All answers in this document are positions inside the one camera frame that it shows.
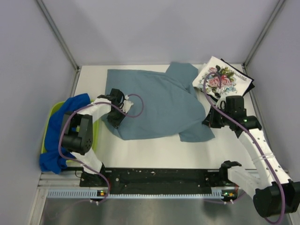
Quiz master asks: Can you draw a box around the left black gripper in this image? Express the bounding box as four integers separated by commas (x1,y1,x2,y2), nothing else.
106,106,127,128

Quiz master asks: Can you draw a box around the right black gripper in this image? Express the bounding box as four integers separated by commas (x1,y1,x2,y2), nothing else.
202,105,233,128

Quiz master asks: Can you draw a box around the grey-blue t shirt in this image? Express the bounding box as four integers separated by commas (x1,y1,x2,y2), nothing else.
102,62,215,143

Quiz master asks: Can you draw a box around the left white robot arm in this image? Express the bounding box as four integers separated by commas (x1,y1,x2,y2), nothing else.
61,89,131,186

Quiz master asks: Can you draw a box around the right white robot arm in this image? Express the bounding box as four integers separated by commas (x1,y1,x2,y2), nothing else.
202,96,300,218

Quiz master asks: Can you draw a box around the green plastic tray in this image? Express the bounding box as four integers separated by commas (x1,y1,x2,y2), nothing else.
40,99,100,162

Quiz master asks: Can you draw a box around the white floral folded t shirt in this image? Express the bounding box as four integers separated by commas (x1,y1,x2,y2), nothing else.
191,55,253,102

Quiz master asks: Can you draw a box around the royal blue t shirt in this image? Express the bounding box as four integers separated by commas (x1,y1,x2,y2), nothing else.
39,93,90,174

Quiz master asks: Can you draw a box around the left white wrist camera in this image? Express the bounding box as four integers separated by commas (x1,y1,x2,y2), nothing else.
119,95,134,114

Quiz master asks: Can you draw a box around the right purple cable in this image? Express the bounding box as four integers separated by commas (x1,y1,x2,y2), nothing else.
203,72,285,224

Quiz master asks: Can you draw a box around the purple cable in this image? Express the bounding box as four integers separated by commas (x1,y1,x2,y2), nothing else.
58,94,144,204
203,72,285,224

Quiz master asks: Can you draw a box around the left aluminium frame post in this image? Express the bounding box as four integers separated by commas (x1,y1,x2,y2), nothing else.
35,0,80,71

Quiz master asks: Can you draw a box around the aluminium frame post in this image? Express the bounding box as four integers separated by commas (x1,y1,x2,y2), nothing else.
243,0,286,69
35,0,80,71

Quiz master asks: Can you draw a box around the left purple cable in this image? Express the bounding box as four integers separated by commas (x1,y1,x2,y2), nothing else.
58,94,144,204

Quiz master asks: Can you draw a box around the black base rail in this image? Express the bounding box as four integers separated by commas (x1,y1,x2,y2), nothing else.
79,166,240,194

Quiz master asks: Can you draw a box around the light blue cable duct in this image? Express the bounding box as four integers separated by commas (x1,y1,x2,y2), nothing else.
48,187,237,200

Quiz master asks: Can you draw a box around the right aluminium frame post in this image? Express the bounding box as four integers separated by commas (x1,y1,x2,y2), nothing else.
243,0,286,69

